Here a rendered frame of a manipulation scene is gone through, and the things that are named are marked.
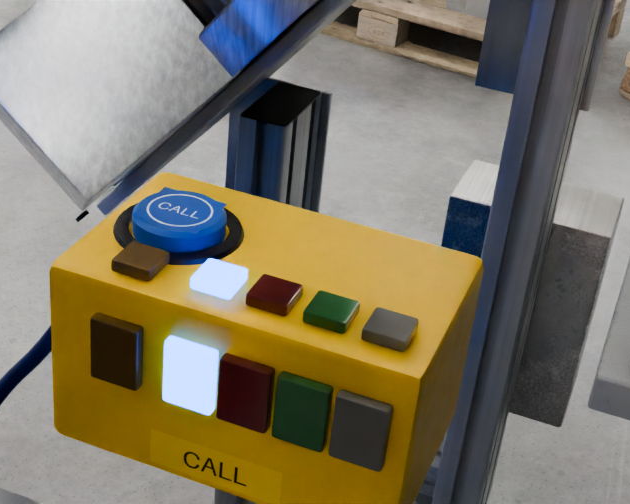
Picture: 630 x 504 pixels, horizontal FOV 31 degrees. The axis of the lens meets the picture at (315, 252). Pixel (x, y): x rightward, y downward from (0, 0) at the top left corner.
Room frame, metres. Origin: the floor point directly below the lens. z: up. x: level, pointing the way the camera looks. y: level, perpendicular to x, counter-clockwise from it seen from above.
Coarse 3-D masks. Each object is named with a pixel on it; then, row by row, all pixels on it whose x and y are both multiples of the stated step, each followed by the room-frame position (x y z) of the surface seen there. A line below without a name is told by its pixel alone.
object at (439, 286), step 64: (64, 256) 0.39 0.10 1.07; (192, 256) 0.40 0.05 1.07; (256, 256) 0.40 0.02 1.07; (320, 256) 0.41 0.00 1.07; (384, 256) 0.42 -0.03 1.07; (448, 256) 0.42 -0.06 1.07; (64, 320) 0.38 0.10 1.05; (128, 320) 0.37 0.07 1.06; (192, 320) 0.36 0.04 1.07; (256, 320) 0.36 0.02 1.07; (448, 320) 0.37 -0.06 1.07; (64, 384) 0.38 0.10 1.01; (384, 384) 0.34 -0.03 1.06; (448, 384) 0.39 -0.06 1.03; (128, 448) 0.37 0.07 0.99; (192, 448) 0.36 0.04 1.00; (256, 448) 0.35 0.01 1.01
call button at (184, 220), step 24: (168, 192) 0.43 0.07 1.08; (192, 192) 0.44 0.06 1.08; (144, 216) 0.41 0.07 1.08; (168, 216) 0.41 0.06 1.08; (192, 216) 0.41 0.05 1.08; (216, 216) 0.42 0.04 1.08; (144, 240) 0.40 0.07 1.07; (168, 240) 0.40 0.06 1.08; (192, 240) 0.40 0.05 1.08; (216, 240) 0.41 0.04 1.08
